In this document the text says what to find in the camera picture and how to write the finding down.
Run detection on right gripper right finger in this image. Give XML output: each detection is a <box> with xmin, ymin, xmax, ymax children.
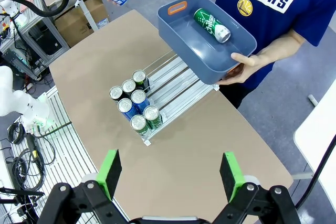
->
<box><xmin>209</xmin><ymin>152</ymin><xmax>301</xmax><ymax>224</ymax></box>

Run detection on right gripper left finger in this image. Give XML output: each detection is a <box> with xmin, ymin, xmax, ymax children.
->
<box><xmin>39</xmin><ymin>150</ymin><xmax>129</xmax><ymax>224</ymax></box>

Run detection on black beverage can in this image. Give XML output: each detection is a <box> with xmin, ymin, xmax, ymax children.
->
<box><xmin>109</xmin><ymin>86</ymin><xmax>124</xmax><ymax>104</ymax></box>
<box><xmin>131</xmin><ymin>69</ymin><xmax>150</xmax><ymax>93</ymax></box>
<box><xmin>121</xmin><ymin>79</ymin><xmax>137</xmax><ymax>99</ymax></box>

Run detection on blue plastic bin orange handles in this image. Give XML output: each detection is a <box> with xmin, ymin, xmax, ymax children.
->
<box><xmin>156</xmin><ymin>0</ymin><xmax>257</xmax><ymax>82</ymax></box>

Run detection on green Chilsung can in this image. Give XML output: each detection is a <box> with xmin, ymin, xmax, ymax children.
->
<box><xmin>193</xmin><ymin>8</ymin><xmax>232</xmax><ymax>44</ymax></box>
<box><xmin>143</xmin><ymin>105</ymin><xmax>164</xmax><ymax>130</ymax></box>
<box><xmin>130</xmin><ymin>114</ymin><xmax>152</xmax><ymax>137</ymax></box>

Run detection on person's left forearm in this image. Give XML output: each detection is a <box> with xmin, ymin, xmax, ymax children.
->
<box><xmin>258</xmin><ymin>31</ymin><xmax>307</xmax><ymax>71</ymax></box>

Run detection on clear white can dispenser rack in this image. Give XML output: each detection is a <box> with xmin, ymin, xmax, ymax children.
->
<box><xmin>109</xmin><ymin>50</ymin><xmax>220</xmax><ymax>147</ymax></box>

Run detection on person's left hand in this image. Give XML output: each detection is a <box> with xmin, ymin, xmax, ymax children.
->
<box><xmin>216</xmin><ymin>52</ymin><xmax>266</xmax><ymax>86</ymax></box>

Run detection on white metal pole stand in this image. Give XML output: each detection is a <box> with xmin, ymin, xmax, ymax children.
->
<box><xmin>75</xmin><ymin>0</ymin><xmax>100</xmax><ymax>32</ymax></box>

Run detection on large brown cardboard box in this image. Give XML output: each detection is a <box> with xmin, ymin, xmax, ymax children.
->
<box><xmin>54</xmin><ymin>0</ymin><xmax>110</xmax><ymax>49</ymax></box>

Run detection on white slatted base platform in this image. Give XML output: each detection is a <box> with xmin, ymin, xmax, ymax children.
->
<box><xmin>10</xmin><ymin>84</ymin><xmax>131</xmax><ymax>224</ymax></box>

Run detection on black computer case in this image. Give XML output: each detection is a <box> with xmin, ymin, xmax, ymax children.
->
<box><xmin>27</xmin><ymin>23</ymin><xmax>64</xmax><ymax>57</ymax></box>

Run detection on black yellow hand tool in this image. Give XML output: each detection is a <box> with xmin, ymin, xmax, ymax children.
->
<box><xmin>25</xmin><ymin>132</ymin><xmax>45</xmax><ymax>174</ymax></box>

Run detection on large white side table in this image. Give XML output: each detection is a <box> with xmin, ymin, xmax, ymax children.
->
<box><xmin>293</xmin><ymin>78</ymin><xmax>336</xmax><ymax>182</ymax></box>

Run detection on metal equipment rack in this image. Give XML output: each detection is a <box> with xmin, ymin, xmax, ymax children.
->
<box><xmin>0</xmin><ymin>0</ymin><xmax>70</xmax><ymax>82</ymax></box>

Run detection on person in blue shirt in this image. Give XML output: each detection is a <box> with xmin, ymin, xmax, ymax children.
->
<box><xmin>208</xmin><ymin>0</ymin><xmax>336</xmax><ymax>109</ymax></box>

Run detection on left arm black cable bundle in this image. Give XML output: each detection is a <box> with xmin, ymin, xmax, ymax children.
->
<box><xmin>3</xmin><ymin>0</ymin><xmax>71</xmax><ymax>18</ymax></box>

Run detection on arm black cable bundle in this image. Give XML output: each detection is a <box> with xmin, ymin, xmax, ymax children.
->
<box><xmin>293</xmin><ymin>134</ymin><xmax>336</xmax><ymax>209</ymax></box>
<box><xmin>3</xmin><ymin>0</ymin><xmax>71</xmax><ymax>18</ymax></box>

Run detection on right arm black cable bundle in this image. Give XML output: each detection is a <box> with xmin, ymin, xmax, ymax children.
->
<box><xmin>293</xmin><ymin>134</ymin><xmax>336</xmax><ymax>209</ymax></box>

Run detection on coiled black cable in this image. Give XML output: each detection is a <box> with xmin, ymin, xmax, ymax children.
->
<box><xmin>7</xmin><ymin>122</ymin><xmax>26</xmax><ymax>145</ymax></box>

